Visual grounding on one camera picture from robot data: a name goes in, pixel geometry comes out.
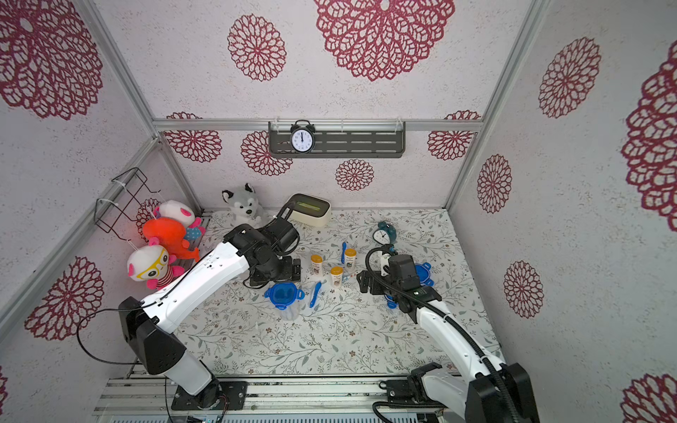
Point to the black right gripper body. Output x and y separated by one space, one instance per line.
370 283

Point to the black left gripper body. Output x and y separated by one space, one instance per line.
278 270

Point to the yellow cap bottle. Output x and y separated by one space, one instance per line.
317 266
350 264
337 276

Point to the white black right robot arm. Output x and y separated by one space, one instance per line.
486 389

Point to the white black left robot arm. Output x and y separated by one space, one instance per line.
149 325

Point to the grey husky plush toy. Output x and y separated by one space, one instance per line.
245 206

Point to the green teal alarm clock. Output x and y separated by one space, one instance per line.
385 233

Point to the cream tissue box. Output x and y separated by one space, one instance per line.
310 211

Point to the white pink plush upper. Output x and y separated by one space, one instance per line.
177 211

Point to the orange red plush toy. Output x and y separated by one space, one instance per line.
170 234

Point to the white plush with glasses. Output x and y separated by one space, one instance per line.
154 265

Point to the black wall alarm clock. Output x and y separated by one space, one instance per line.
303 136

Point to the grey metal wall shelf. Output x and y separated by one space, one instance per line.
348 142

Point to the black wire wall basket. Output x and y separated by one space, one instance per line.
116 214

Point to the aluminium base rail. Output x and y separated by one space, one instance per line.
141 395

